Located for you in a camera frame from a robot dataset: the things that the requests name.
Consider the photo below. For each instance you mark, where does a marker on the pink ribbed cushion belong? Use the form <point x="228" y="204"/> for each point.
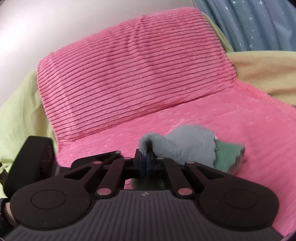
<point x="129" y="76"/>

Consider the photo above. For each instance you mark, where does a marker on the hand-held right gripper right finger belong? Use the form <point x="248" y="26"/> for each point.
<point x="150" y="165"/>

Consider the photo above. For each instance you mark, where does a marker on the blue star-print curtain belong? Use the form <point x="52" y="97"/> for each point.
<point x="249" y="25"/>

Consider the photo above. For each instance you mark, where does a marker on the yellow fleece blanket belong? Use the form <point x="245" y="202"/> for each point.
<point x="266" y="71"/>

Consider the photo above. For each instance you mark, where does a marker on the grey and green microfibre cloth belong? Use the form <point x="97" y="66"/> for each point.
<point x="189" y="146"/>

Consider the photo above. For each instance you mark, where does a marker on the pink fleece blanket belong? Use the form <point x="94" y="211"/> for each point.
<point x="242" y="129"/>

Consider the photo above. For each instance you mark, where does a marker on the light green sheet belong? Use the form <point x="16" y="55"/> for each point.
<point x="20" y="115"/>

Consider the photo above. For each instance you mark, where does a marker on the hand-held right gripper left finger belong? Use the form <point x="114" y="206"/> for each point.
<point x="141" y="163"/>

